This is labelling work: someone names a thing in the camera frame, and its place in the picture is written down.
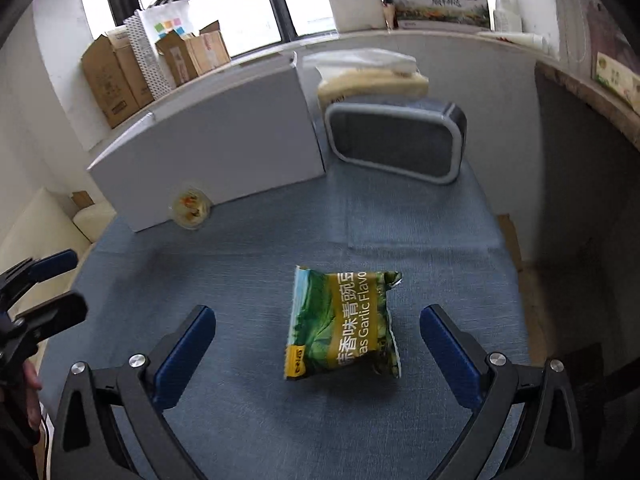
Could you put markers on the person's left hand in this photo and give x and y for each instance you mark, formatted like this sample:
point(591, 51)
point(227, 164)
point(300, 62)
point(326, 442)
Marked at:
point(32, 377)

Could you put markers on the white tube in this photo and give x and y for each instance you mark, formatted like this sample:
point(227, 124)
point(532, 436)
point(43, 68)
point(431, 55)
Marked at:
point(520, 40)

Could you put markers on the small open cardboard box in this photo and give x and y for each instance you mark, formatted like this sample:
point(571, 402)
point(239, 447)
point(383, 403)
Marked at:
point(200, 57)

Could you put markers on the blue fabric table cover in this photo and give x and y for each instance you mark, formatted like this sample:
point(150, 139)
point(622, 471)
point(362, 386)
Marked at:
point(260, 420)

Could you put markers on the clear plastic container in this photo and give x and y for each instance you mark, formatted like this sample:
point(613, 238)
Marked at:
point(600, 30)

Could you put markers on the white foam box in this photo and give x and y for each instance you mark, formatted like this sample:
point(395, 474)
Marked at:
point(355, 7)

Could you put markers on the grey basket with white rim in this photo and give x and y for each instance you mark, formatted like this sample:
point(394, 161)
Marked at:
point(395, 140)

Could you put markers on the small brown cardboard piece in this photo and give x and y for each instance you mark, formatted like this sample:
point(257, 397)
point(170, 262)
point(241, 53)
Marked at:
point(82, 199)

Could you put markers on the small beige bag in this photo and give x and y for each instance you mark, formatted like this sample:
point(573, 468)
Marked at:
point(389, 15)

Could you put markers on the pale yellow jelly cup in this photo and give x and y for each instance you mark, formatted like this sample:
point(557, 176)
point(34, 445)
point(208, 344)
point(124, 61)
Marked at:
point(192, 207)

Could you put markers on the large cardboard box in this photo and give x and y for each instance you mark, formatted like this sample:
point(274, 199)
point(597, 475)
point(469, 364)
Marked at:
point(107, 85)

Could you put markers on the green and cream box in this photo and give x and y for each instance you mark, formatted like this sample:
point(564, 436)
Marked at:
point(615, 77)

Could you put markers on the white dotted paper bag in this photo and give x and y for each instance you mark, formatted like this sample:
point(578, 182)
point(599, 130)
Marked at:
point(150, 45)

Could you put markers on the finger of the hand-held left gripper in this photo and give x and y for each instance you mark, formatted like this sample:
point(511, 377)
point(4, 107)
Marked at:
point(57, 262)
point(55, 316)

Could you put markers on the cream leather sofa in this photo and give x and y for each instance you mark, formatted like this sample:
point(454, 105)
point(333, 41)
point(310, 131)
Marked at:
point(55, 220)

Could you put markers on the white rectangular box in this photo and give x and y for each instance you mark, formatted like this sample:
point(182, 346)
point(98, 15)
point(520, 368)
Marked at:
point(215, 150)

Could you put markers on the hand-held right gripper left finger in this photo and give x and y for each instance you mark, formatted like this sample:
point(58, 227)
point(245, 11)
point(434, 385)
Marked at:
point(182, 355)

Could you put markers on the white plastic bottle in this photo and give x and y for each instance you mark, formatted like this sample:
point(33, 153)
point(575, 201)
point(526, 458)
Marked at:
point(507, 20)

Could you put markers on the green pea snack packet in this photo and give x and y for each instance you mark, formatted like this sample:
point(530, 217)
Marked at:
point(340, 325)

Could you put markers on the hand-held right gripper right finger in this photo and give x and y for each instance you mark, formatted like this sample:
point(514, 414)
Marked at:
point(450, 355)

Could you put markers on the printed landscape box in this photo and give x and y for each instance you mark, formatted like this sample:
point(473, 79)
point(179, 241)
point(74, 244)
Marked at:
point(440, 7)

